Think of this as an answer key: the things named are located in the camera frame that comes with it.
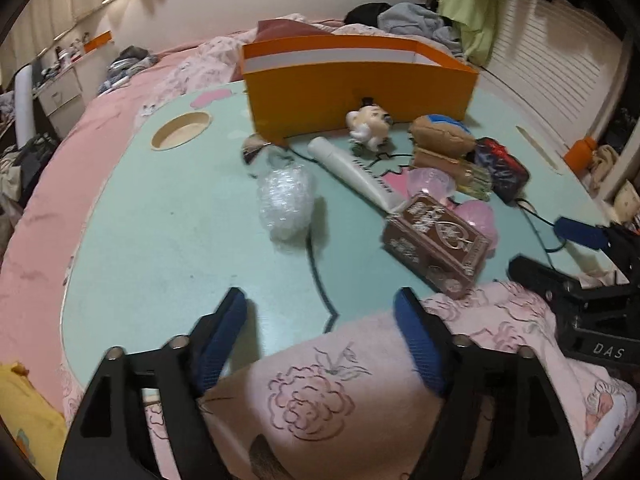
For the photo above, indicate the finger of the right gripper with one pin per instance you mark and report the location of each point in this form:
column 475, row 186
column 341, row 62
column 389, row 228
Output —
column 552, row 285
column 580, row 233

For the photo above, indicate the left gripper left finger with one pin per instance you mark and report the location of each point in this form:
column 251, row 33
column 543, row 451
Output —
column 110, row 437

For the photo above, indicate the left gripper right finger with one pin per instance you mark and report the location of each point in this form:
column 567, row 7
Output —
column 499, row 409

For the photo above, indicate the brown card box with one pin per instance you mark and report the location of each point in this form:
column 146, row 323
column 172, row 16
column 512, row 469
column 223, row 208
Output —
column 436, row 245

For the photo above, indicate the pink translucent shell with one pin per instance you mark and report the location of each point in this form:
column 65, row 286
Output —
column 480, row 216
column 430, row 181

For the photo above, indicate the brown plush pouch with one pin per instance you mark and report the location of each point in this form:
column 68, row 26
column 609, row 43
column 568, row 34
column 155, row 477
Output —
column 442, row 135

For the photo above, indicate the white cosmetic tube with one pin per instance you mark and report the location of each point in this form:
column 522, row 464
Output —
column 351, row 171

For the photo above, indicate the white cartoon figurine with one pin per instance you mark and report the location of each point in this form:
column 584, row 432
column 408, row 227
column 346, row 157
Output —
column 369, row 126

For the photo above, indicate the bubble wrap ball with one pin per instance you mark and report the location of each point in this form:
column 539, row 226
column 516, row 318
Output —
column 286, row 200

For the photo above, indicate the orange bottle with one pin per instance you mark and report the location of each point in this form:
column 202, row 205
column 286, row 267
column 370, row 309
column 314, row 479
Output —
column 579, row 156

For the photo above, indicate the mint green lap table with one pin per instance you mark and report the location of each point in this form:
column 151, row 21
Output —
column 173, row 230

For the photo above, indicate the lime green garment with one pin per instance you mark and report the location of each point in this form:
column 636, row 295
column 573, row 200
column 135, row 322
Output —
column 477, row 21

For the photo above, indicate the grey hoodie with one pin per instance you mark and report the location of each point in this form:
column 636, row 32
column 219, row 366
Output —
column 412, row 19

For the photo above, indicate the black garment pile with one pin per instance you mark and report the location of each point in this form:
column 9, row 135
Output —
column 366, row 14

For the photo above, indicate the small folding fan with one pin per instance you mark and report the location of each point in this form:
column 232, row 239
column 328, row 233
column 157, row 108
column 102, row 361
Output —
column 252, row 146

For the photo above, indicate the orange cardboard box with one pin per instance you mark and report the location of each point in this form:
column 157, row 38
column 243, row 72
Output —
column 308, row 84

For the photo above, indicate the white drawer cabinet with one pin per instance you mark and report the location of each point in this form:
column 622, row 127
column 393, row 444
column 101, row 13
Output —
column 62, row 101

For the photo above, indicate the clothes pile on bed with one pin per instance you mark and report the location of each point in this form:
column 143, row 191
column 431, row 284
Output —
column 129, row 63

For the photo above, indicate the dark red pillow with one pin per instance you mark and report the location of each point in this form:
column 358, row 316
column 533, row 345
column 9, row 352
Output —
column 284, row 28

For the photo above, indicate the floral pink duvet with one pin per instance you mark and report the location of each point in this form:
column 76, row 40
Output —
column 217, row 61

